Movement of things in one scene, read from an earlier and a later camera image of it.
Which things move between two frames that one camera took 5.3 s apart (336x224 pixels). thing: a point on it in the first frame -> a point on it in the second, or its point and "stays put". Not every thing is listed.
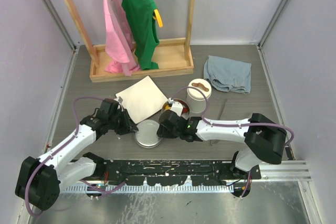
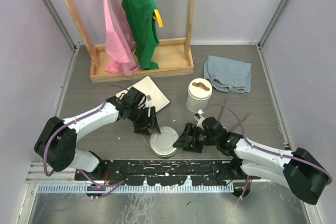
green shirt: (138, 11) stays put
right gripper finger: (163, 131) -> (197, 147)
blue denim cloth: (227, 75) stays put
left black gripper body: (117, 121) -> (138, 115)
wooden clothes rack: (175, 57) stays put
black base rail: (163, 172) stays put
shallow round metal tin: (186, 110) -> (165, 156)
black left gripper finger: (129, 129) -> (143, 128)
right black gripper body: (174, 134) -> (201, 135)
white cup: (195, 106) stays put
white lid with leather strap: (203, 85) stays put
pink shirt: (119, 47) stays put
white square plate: (141, 98) stays put
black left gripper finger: (131, 125) -> (154, 121)
